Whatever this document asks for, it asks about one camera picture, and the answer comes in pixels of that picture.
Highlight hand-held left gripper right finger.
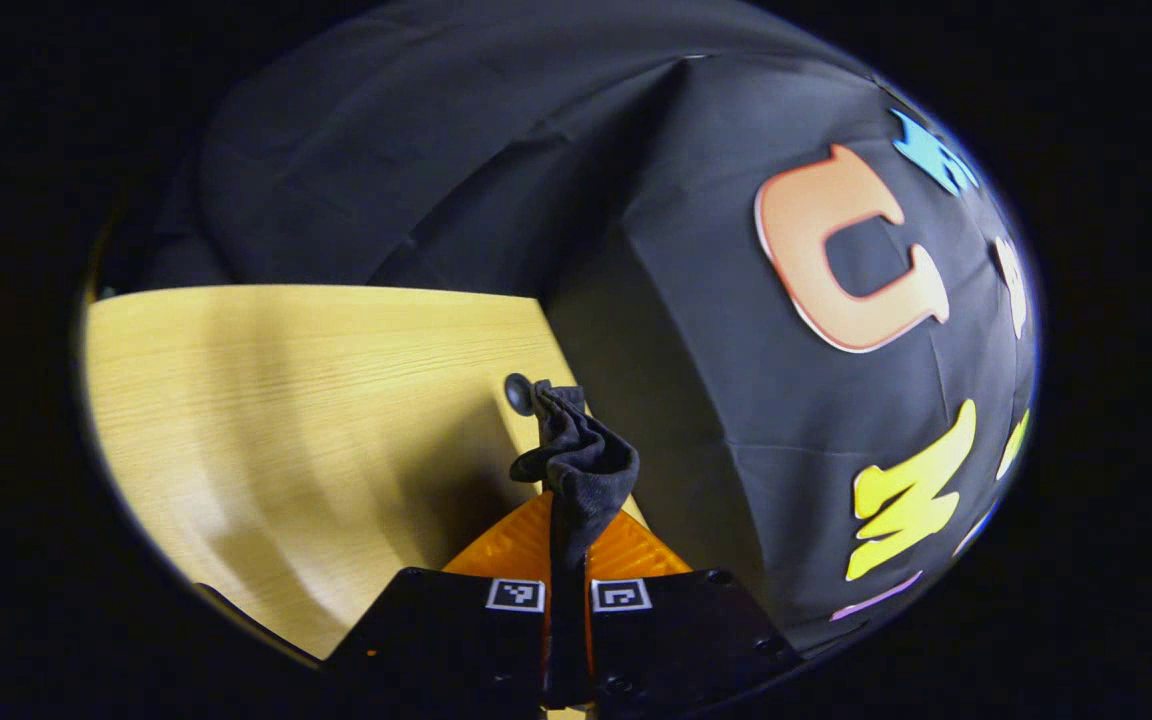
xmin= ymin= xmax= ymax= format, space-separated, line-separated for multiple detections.
xmin=566 ymin=508 xmax=805 ymax=713

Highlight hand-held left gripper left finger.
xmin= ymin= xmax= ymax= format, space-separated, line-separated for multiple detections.
xmin=321 ymin=490 xmax=565 ymax=716

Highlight black jeans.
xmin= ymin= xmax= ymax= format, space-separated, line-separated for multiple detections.
xmin=509 ymin=378 xmax=641 ymax=586

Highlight black backdrop cloth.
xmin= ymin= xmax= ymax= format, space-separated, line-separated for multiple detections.
xmin=101 ymin=0 xmax=1042 ymax=656

